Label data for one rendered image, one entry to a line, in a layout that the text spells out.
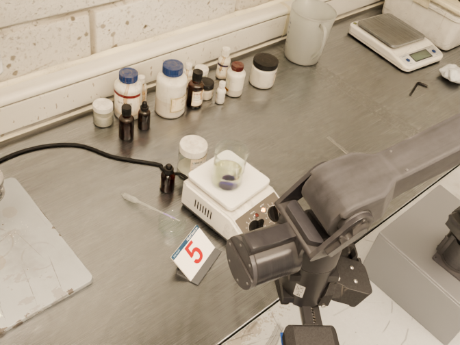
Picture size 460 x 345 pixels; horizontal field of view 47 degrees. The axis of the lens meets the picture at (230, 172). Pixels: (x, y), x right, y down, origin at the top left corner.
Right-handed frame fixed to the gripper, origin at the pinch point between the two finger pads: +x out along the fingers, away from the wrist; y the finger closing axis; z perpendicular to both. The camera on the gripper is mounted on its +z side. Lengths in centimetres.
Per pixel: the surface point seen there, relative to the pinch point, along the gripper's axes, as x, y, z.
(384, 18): 11, 120, 50
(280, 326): 20.6, 11.6, 3.4
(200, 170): 9.8, 39.1, -10.9
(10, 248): 17, 24, -44
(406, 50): 14, 104, 53
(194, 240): 16.2, 26.6, -11.6
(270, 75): 12, 81, 8
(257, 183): 10.3, 36.6, 0.2
